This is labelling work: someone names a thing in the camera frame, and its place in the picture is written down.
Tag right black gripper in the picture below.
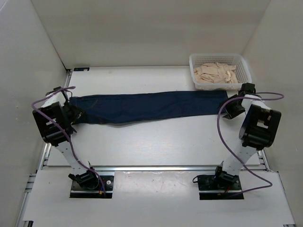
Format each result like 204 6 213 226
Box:
219 94 246 120

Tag dark blue denim trousers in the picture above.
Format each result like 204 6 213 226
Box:
69 91 228 124

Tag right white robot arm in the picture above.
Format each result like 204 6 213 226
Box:
213 83 282 189

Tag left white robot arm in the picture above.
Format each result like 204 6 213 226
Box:
31 87 102 190

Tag beige crumpled garment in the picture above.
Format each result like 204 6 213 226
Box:
193 62 238 84

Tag white plastic basket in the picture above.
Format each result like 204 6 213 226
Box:
189 53 252 90

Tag small dark corner label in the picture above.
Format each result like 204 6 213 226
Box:
73 67 90 71

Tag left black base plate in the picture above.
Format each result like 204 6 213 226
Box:
69 174 114 199

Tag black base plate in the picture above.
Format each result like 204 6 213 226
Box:
69 174 114 199
196 175 244 201

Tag aluminium rail frame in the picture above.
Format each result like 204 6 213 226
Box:
14 68 296 227

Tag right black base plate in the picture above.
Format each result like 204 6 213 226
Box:
196 175 244 201

